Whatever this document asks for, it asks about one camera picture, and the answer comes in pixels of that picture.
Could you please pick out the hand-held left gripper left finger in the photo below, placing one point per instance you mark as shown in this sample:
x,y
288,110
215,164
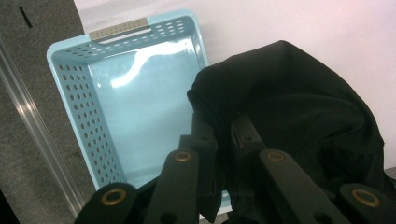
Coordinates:
x,y
202,137

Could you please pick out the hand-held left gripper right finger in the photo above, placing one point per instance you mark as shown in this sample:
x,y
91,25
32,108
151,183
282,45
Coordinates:
x,y
247,137

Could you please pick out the black shorts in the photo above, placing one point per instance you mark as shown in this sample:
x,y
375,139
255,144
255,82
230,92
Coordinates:
x,y
295,102

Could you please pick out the light blue plastic basket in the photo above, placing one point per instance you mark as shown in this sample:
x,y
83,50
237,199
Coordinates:
x,y
146,109

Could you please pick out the aluminium floor rail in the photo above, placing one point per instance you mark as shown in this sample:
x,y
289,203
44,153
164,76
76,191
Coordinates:
x,y
34,130

